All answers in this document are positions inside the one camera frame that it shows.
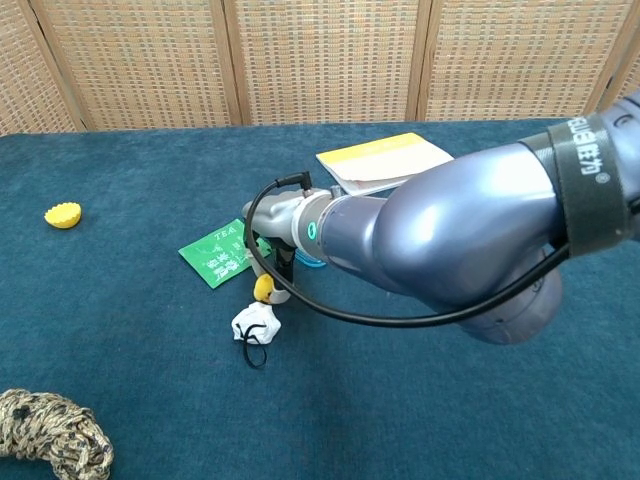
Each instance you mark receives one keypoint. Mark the yellow rubber duck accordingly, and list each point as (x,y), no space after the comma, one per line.
(263,287)

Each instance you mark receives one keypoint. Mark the green tea packet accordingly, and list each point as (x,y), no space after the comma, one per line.
(215,255)

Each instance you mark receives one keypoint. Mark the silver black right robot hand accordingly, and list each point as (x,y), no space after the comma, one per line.
(272,217)

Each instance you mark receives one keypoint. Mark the white crumpled mask black loop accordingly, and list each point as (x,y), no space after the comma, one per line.
(257,325)

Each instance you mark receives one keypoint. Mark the yellow and white notebook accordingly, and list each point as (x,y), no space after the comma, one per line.
(370,157)

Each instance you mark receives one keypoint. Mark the yellow eggshell cup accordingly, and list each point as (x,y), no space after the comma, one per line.
(62,216)

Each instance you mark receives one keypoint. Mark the blue carpet table mat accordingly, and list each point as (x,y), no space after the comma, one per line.
(150,350)

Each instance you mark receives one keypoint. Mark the woven wooden folding screen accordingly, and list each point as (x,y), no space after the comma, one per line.
(320,60)

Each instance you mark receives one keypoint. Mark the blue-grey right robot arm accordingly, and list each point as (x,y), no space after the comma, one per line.
(450,225)

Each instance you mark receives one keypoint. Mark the blue transparent plastic lid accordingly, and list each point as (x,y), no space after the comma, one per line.
(310,261)

